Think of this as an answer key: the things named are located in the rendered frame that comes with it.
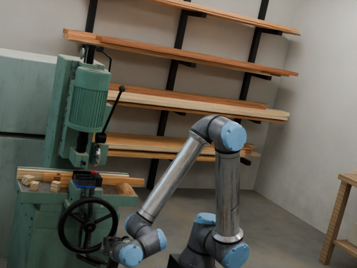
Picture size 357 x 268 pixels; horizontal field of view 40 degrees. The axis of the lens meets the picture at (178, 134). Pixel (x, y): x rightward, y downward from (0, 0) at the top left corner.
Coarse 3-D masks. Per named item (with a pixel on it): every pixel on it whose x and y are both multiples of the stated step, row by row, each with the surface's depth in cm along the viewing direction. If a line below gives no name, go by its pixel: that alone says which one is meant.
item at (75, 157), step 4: (72, 148) 263; (72, 152) 261; (76, 152) 258; (80, 152) 259; (72, 156) 260; (76, 156) 255; (80, 156) 255; (84, 156) 256; (88, 156) 257; (72, 160) 260; (76, 160) 255; (80, 160) 256; (84, 160) 257; (76, 164) 256; (80, 164) 257
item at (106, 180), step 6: (48, 174) 255; (54, 174) 256; (42, 180) 256; (48, 180) 256; (108, 180) 270; (114, 180) 271; (120, 180) 273; (126, 180) 274; (132, 180) 276; (138, 180) 277; (144, 180) 279
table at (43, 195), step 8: (16, 184) 249; (40, 184) 250; (48, 184) 253; (16, 192) 247; (24, 192) 237; (32, 192) 238; (40, 192) 240; (48, 192) 242; (56, 192) 243; (64, 192) 246; (104, 192) 257; (112, 192) 259; (24, 200) 238; (32, 200) 239; (40, 200) 241; (48, 200) 243; (56, 200) 244; (64, 200) 245; (112, 200) 257; (120, 200) 259; (128, 200) 261; (136, 200) 263; (96, 208) 244
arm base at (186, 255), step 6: (186, 246) 256; (186, 252) 253; (192, 252) 250; (198, 252) 249; (180, 258) 255; (186, 258) 251; (192, 258) 249; (198, 258) 249; (204, 258) 249; (210, 258) 251; (186, 264) 250; (192, 264) 250; (198, 264) 248; (204, 264) 249; (210, 264) 251
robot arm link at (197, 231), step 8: (200, 216) 249; (208, 216) 251; (200, 224) 247; (208, 224) 245; (192, 232) 251; (200, 232) 246; (208, 232) 243; (192, 240) 250; (200, 240) 246; (192, 248) 250; (200, 248) 248
